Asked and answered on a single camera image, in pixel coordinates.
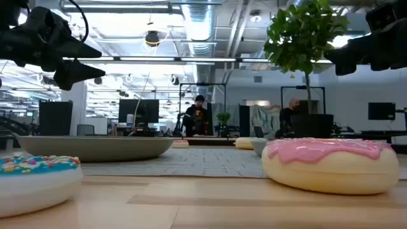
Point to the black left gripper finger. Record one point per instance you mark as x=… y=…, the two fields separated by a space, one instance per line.
x=79 y=49
x=73 y=74

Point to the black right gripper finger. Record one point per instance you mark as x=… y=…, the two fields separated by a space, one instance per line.
x=364 y=47
x=343 y=60

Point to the large pink glazed donut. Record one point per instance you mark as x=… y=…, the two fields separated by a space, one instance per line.
x=330 y=171

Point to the small blue sprinkled donut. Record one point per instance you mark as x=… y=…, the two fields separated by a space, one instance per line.
x=35 y=187

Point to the small red-pink donut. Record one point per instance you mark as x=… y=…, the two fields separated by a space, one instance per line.
x=180 y=144

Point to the large mint glazed donut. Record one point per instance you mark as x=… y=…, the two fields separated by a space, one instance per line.
x=244 y=143

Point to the black background robot arm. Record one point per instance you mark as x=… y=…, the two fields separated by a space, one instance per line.
x=12 y=125

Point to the green leafy plant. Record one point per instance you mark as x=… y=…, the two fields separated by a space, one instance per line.
x=302 y=35

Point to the grey office chair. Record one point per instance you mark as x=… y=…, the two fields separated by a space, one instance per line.
x=86 y=130

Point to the long ceiling light strip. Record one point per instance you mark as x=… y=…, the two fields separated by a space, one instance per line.
x=146 y=58

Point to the white bottle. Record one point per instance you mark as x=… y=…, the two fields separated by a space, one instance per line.
x=129 y=120

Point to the black ceiling spotlight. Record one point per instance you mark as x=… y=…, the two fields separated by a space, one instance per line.
x=152 y=38

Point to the black computer monitor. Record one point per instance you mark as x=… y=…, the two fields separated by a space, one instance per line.
x=140 y=111

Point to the large olive-grey plate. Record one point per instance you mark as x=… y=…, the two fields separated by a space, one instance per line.
x=95 y=148

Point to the person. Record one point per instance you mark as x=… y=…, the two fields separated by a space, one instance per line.
x=290 y=116
x=197 y=117

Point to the black desk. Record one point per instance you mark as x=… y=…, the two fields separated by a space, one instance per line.
x=381 y=132

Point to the grey-blue draped cloth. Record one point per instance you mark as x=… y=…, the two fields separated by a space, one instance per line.
x=265 y=119

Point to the black partition panel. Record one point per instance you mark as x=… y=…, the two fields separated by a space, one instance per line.
x=244 y=121

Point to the small grey plate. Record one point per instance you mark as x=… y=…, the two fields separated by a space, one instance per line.
x=259 y=148

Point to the small potted green plant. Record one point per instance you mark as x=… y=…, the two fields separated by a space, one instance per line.
x=223 y=117

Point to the grey woven placemat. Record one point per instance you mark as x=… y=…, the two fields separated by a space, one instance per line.
x=190 y=162

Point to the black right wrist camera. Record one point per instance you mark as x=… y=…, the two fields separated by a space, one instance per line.
x=383 y=16

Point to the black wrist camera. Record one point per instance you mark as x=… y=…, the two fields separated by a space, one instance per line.
x=11 y=9
x=383 y=16

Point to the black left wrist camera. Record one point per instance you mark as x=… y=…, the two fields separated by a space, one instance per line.
x=11 y=9

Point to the black wall monitor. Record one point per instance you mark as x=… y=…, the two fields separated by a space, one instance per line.
x=381 y=111

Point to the silver ventilation duct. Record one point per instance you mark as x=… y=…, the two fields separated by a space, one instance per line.
x=198 y=19

